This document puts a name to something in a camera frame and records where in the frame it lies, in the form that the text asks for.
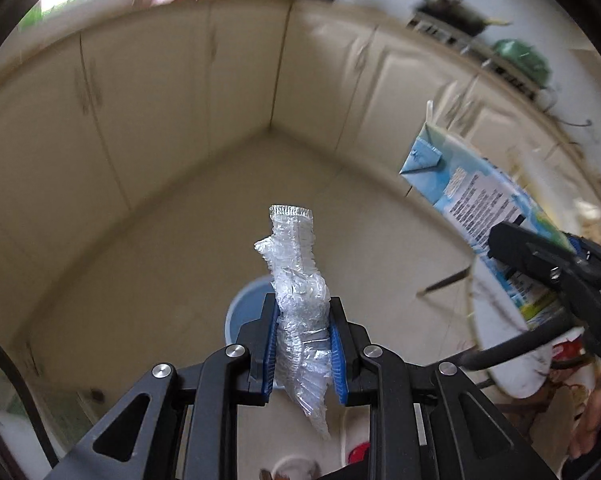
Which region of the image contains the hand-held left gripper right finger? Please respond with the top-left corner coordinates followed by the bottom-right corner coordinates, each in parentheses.
top-left (329, 296), bottom-right (563, 480)

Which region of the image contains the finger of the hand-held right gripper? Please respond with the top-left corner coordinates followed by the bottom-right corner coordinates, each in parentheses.
top-left (567, 232), bottom-right (601, 273)
top-left (487, 222), bottom-right (581, 291)

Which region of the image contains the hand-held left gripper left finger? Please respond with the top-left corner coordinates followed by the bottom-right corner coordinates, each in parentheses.
top-left (43, 294), bottom-right (281, 480)

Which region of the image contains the blue round bin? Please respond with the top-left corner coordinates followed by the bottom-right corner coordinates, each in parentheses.
top-left (224, 280), bottom-right (331, 361)

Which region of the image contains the clear plastic wrap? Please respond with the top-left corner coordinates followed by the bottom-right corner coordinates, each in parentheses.
top-left (254, 204), bottom-right (333, 442)

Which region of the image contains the blue white milk carton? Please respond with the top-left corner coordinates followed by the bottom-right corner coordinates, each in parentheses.
top-left (399, 101), bottom-right (581, 333)

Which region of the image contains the black metal table leg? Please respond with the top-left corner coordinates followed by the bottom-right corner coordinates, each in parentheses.
top-left (417, 269), bottom-right (473, 297)

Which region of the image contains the black curved metal bar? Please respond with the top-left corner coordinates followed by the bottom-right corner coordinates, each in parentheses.
top-left (455, 325), bottom-right (583, 368)

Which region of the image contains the green electric cooker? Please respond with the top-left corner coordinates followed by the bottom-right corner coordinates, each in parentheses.
top-left (493, 39), bottom-right (551, 86)

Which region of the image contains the cream lower kitchen cabinet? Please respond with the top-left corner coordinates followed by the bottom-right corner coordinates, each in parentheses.
top-left (270, 0), bottom-right (601, 241)
top-left (0, 0), bottom-right (294, 361)

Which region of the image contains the black gas stove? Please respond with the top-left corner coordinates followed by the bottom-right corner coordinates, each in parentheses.
top-left (407, 10), bottom-right (541, 101)

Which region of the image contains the black wok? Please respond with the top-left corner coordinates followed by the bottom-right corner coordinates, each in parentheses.
top-left (415, 0), bottom-right (511, 36)

